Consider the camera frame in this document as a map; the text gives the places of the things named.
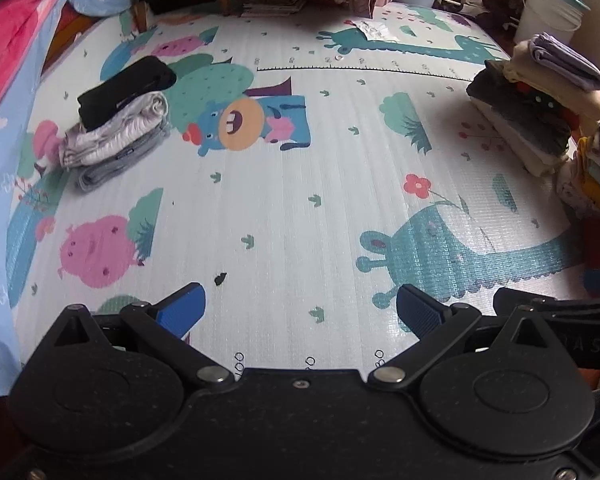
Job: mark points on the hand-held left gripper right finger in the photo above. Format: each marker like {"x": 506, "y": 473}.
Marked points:
{"x": 420, "y": 311}

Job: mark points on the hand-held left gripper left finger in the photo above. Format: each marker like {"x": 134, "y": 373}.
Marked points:
{"x": 180, "y": 311}

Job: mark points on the white floral cloth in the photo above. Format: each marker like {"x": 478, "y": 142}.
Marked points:
{"x": 575, "y": 190}

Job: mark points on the cartoon printed play mat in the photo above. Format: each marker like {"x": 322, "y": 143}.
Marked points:
{"x": 300, "y": 170}

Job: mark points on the dark grey garment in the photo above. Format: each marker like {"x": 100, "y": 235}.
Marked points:
{"x": 515, "y": 110}

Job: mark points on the white grey knit garment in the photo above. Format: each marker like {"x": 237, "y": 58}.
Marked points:
{"x": 115, "y": 132}

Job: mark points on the black garment with coloured dots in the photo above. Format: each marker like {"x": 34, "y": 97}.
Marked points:
{"x": 540, "y": 96}

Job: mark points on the purple cloth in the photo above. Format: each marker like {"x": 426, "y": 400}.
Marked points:
{"x": 562, "y": 57}

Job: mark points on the white bucket with teal rim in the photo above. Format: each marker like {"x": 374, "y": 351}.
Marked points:
{"x": 547, "y": 7}

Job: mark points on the white paper sheet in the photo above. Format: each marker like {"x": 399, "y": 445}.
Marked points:
{"x": 377, "y": 30}

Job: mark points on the white object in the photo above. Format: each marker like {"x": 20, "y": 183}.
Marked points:
{"x": 460, "y": 2}

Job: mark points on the blue pillow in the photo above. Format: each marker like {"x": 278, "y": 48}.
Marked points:
{"x": 100, "y": 2}

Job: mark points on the pink fleece blanket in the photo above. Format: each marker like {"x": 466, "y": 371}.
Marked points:
{"x": 10, "y": 35}

